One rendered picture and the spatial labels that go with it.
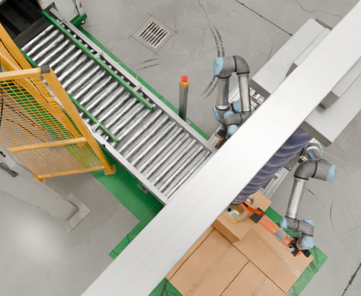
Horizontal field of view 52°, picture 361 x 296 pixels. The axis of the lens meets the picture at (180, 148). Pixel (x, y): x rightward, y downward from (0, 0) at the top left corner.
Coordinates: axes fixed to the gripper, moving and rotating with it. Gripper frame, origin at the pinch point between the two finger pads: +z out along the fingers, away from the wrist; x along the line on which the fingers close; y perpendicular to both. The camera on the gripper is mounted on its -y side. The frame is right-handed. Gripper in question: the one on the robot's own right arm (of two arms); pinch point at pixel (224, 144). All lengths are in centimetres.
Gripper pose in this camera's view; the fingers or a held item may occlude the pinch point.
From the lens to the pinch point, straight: 295.1
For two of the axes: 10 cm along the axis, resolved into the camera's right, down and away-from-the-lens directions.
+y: 7.3, 6.5, -2.1
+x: 6.9, -6.9, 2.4
